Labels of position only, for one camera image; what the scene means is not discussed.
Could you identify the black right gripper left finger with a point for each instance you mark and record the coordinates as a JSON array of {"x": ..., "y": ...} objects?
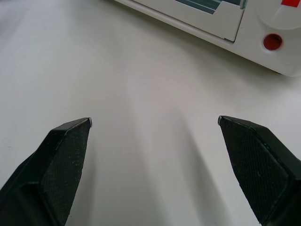
[{"x": 54, "y": 169}]

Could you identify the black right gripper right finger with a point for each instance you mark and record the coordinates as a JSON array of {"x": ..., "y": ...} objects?
[{"x": 261, "y": 169}]

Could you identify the white appliance with red button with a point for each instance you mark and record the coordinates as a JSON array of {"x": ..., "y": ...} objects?
[{"x": 265, "y": 54}]

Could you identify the round dark red button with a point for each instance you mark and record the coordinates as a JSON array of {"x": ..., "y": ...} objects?
[{"x": 272, "y": 41}]

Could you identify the white dial with red marker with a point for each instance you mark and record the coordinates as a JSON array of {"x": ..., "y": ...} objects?
[{"x": 279, "y": 14}]

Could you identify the white plastic panel cover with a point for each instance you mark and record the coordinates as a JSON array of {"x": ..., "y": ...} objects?
[{"x": 200, "y": 18}]

